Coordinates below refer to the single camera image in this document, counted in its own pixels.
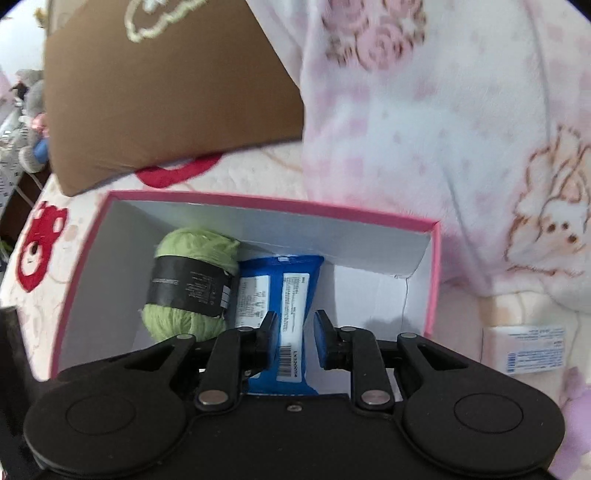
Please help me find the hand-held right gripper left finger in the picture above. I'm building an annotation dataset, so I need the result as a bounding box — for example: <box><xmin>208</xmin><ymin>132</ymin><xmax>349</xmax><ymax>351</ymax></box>
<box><xmin>122</xmin><ymin>310</ymin><xmax>281</xmax><ymax>412</ymax></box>

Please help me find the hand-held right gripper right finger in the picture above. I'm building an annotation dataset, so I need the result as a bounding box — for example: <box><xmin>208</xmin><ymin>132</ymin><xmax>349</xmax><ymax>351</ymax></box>
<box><xmin>313</xmin><ymin>309</ymin><xmax>468</xmax><ymax>412</ymax></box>

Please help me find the blue wet wipes packet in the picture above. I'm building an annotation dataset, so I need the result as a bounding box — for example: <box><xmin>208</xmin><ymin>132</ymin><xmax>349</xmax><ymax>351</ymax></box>
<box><xmin>235</xmin><ymin>255</ymin><xmax>325</xmax><ymax>397</ymax></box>

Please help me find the pink cardboard box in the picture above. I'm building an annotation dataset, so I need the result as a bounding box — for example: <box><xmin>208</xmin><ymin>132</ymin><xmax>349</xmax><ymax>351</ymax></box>
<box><xmin>48</xmin><ymin>190</ymin><xmax>441</xmax><ymax>398</ymax></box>

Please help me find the green yarn ball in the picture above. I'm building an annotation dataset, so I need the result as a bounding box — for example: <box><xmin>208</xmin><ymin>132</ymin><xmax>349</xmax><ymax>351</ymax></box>
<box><xmin>140</xmin><ymin>226</ymin><xmax>242</xmax><ymax>344</ymax></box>

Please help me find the white tissue pack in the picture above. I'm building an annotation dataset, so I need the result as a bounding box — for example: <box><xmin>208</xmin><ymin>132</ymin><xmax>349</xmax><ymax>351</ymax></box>
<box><xmin>482</xmin><ymin>325</ymin><xmax>567</xmax><ymax>376</ymax></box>

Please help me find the purple plush toy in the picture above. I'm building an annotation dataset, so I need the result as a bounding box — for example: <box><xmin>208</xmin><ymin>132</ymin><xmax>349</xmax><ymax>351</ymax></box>
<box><xmin>551</xmin><ymin>367</ymin><xmax>591</xmax><ymax>476</ymax></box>

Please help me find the pink plaid pillow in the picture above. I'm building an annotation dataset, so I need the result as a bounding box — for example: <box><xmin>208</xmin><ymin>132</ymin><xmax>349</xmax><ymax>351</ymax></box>
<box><xmin>245</xmin><ymin>0</ymin><xmax>591</xmax><ymax>305</ymax></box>

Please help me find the grey stuffed toy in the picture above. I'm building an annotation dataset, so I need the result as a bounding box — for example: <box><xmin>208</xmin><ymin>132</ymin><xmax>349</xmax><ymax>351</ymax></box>
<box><xmin>11</xmin><ymin>68</ymin><xmax>51</xmax><ymax>174</ymax></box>

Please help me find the brown pillow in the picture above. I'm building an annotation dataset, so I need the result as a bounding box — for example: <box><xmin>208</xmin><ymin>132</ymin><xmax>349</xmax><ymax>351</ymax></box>
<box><xmin>44</xmin><ymin>0</ymin><xmax>306</xmax><ymax>197</ymax></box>

